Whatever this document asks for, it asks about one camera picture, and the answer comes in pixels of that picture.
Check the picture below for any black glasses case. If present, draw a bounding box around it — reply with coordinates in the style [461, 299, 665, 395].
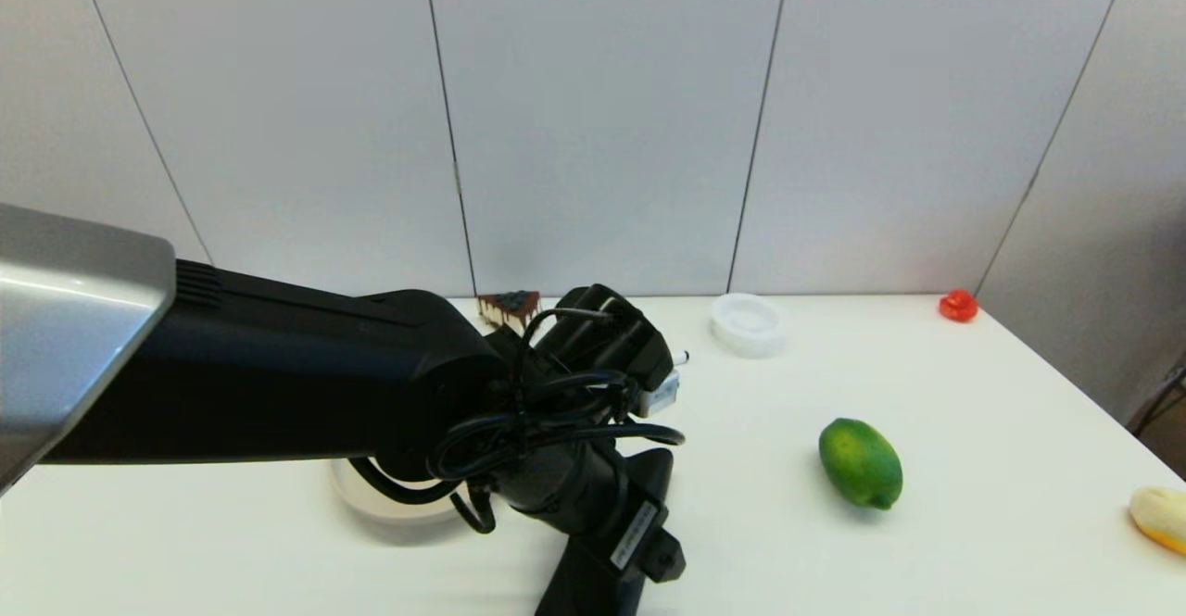
[535, 447, 675, 616]

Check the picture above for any beige round plate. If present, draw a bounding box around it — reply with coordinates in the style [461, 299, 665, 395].
[331, 457, 464, 526]

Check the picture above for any chocolate blueberry cake slice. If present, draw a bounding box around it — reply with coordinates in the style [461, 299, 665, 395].
[477, 290, 542, 333]

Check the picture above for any green lime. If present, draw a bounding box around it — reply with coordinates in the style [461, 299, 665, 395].
[818, 417, 904, 510]

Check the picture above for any white round dish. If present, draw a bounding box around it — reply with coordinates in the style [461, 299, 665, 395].
[710, 293, 791, 358]

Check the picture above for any yellow peeled banana piece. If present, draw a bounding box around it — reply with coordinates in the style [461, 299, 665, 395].
[1128, 485, 1186, 557]

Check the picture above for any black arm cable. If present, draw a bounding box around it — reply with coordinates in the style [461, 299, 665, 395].
[350, 306, 687, 535]

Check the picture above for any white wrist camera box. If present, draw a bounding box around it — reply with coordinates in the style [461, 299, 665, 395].
[637, 371, 682, 418]

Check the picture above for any dark stand frame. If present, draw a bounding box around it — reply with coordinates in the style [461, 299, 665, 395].
[1124, 349, 1186, 483]

